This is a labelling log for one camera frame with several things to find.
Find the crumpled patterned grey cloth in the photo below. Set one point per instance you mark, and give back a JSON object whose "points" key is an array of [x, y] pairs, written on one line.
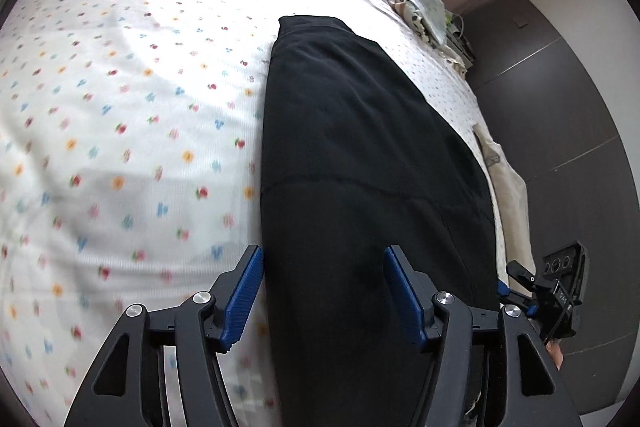
{"points": [[422, 7]]}

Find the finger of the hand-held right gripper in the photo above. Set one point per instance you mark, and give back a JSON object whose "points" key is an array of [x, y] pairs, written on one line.
{"points": [[522, 279]]}

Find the bed with dotted white sheet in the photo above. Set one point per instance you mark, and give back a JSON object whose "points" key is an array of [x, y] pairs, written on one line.
{"points": [[125, 107]]}

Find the small items on nightstand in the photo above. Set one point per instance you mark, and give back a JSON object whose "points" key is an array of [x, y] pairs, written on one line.
{"points": [[460, 42]]}

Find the black shirt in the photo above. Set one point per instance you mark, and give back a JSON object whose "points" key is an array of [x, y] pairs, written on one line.
{"points": [[360, 147]]}

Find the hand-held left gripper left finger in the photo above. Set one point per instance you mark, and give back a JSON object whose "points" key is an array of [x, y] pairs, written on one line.
{"points": [[245, 297]]}

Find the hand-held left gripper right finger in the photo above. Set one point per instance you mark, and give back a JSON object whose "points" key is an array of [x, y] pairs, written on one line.
{"points": [[404, 297]]}

